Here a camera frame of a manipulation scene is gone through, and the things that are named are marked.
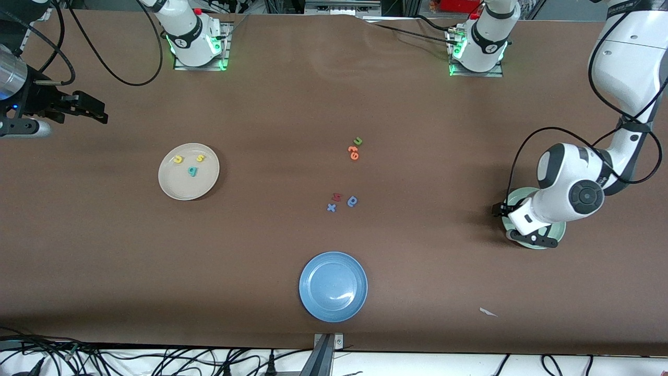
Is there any pale green plate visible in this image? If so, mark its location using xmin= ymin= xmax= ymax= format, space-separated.
xmin=501 ymin=186 xmax=567 ymax=250

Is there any beige brown plate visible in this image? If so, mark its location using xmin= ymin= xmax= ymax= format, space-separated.
xmin=158 ymin=143 xmax=221 ymax=201

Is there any brown table cover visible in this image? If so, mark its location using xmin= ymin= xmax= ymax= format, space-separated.
xmin=0 ymin=10 xmax=668 ymax=357

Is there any blue plate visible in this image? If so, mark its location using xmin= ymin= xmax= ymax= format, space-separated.
xmin=299 ymin=251 xmax=368 ymax=323

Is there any red box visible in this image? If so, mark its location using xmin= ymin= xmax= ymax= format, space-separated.
xmin=440 ymin=0 xmax=483 ymax=13

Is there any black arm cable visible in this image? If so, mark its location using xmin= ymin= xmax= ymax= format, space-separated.
xmin=0 ymin=0 xmax=165 ymax=87
xmin=505 ymin=0 xmax=668 ymax=210

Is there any black base cable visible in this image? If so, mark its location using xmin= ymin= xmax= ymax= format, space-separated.
xmin=372 ymin=15 xmax=461 ymax=46

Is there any metal table edge bracket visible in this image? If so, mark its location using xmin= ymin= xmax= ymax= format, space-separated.
xmin=300 ymin=333 xmax=345 ymax=376

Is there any black cable tangle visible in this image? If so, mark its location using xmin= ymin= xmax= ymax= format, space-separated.
xmin=0 ymin=326 xmax=314 ymax=376

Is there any aluminium frame profile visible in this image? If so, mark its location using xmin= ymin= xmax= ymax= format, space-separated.
xmin=304 ymin=0 xmax=383 ymax=16

